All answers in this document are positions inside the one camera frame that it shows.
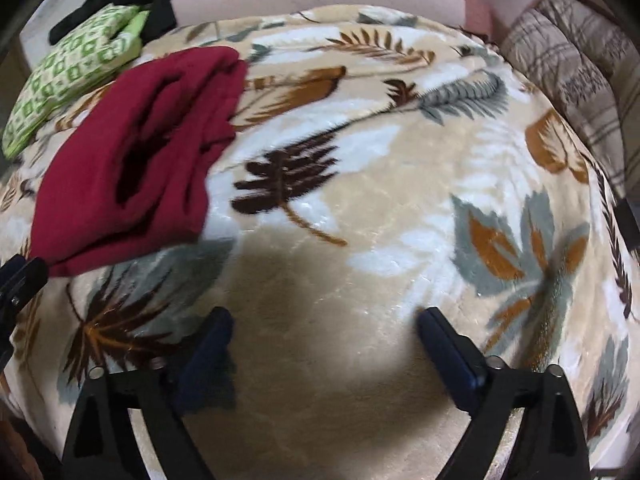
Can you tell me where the white sheet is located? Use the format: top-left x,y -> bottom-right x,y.
20,0 -> 108,73

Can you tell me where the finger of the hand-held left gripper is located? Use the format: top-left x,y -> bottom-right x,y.
0,254 -> 50,323

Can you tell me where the green patterned cloth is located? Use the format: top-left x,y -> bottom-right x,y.
1,4 -> 150,158

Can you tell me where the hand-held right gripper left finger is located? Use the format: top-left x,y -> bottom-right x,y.
61,306 -> 237,480

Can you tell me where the brown plaid quilt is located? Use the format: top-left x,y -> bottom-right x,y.
500,0 -> 633,201

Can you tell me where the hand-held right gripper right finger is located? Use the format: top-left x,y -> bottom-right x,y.
416,306 -> 592,480

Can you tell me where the red garment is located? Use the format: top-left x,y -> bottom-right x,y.
30,46 -> 249,278

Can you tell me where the leaf print beige blanket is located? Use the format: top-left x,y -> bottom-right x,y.
0,2 -> 638,480

